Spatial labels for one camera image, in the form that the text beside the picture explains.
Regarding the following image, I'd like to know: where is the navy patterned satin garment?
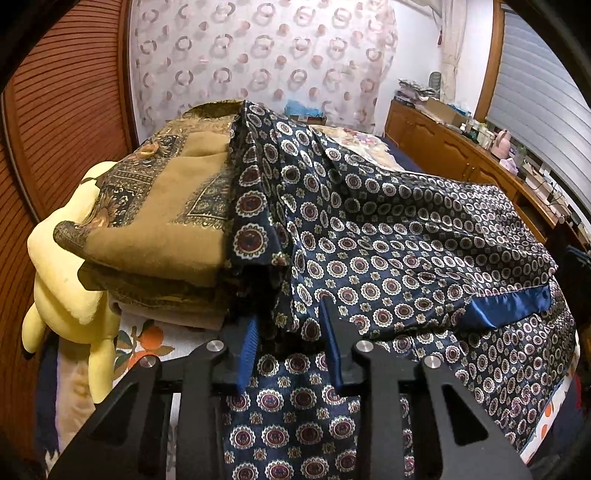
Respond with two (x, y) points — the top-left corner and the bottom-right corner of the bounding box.
(222, 101), (577, 479)

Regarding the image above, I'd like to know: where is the orange fruit print sheet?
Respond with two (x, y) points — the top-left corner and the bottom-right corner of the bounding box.
(112, 313), (217, 386)

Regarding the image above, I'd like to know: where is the yellow Pikachu plush toy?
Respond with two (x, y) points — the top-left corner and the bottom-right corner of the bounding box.
(21, 161), (120, 404)

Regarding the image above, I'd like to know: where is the folded brown patterned cloth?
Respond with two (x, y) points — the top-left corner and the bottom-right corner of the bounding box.
(53, 100), (242, 330)

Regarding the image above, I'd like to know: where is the pink tissue pack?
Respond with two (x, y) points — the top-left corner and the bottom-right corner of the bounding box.
(499, 158), (519, 176)

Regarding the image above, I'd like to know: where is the wooden sideboard cabinet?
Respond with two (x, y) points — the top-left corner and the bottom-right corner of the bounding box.
(385, 100), (590, 247)

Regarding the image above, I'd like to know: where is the floral bedspread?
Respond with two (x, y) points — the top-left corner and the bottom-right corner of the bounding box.
(311, 125), (404, 172)

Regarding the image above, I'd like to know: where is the cardboard box on sideboard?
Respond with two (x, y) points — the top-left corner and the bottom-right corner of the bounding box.
(420, 97), (467, 127)

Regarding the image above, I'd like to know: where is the grey window roller blind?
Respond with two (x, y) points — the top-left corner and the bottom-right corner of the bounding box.
(487, 7), (590, 209)

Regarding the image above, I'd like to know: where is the stack of folded papers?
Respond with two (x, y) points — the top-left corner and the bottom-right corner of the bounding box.
(394, 79), (439, 108)

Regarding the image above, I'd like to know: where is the box with blue cloth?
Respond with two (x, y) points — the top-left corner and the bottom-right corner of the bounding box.
(284, 100), (327, 125)

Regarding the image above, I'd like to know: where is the pink circle pattern curtain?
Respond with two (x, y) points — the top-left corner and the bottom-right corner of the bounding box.
(129, 1), (398, 139)

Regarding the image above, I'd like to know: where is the beige side curtain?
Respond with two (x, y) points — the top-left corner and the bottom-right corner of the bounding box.
(440, 0), (468, 103)

